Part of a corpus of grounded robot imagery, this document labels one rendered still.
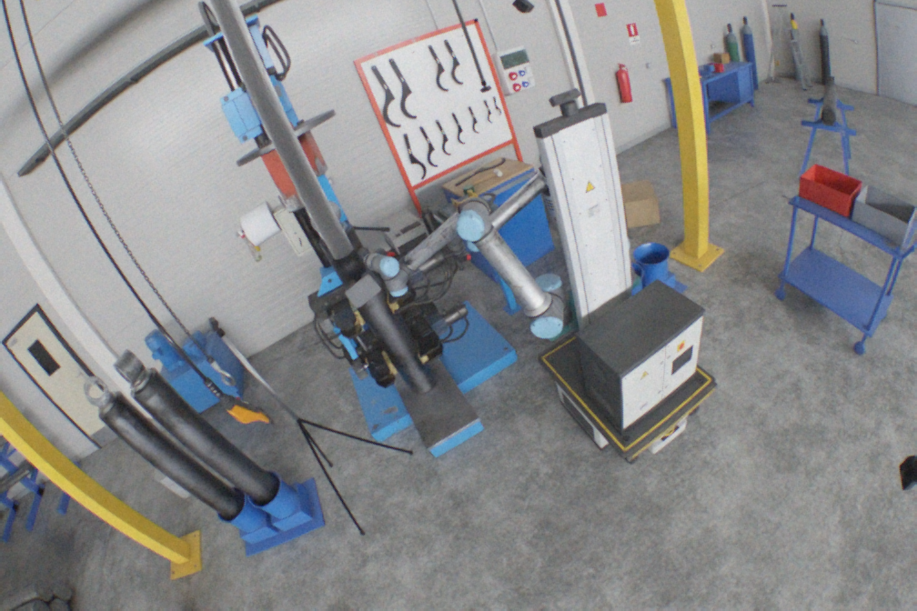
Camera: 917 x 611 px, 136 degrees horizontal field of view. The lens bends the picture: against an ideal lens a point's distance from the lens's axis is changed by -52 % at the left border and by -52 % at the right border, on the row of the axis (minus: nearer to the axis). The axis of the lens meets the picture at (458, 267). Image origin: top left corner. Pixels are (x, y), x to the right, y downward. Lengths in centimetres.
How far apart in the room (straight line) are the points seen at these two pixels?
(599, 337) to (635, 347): 18
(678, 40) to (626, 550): 310
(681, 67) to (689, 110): 32
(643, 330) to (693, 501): 104
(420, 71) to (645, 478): 406
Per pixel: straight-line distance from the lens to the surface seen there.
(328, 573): 273
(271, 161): 188
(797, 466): 255
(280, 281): 444
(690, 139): 312
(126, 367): 218
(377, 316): 234
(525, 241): 373
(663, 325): 185
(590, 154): 165
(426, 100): 428
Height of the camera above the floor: 217
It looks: 31 degrees down
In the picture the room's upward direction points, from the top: 22 degrees counter-clockwise
